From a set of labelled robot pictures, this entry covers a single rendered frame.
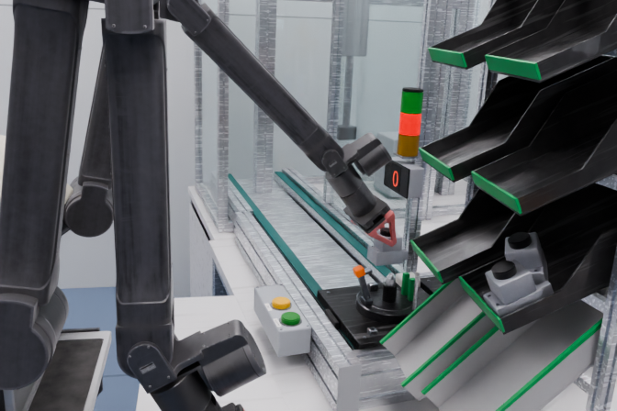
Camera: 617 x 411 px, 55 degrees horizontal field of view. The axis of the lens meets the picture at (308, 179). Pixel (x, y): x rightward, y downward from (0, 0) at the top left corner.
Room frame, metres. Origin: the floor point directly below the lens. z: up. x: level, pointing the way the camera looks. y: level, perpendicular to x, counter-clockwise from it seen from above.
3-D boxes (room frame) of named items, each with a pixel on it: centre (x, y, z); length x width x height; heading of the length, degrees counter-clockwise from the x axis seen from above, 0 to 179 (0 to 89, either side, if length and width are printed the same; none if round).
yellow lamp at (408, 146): (1.39, -0.23, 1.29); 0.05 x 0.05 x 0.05
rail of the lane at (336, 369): (1.38, 0.05, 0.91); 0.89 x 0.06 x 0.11; 19
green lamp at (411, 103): (1.39, -0.23, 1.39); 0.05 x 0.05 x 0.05
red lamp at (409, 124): (1.39, -0.23, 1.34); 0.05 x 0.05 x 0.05
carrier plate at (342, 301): (1.17, -0.18, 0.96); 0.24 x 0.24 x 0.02; 19
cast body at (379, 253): (1.17, -0.18, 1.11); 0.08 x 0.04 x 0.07; 111
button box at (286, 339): (1.18, 0.05, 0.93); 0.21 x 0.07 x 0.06; 19
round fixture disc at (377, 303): (1.17, -0.18, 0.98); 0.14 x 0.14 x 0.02
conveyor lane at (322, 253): (1.46, -0.11, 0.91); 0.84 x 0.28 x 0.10; 19
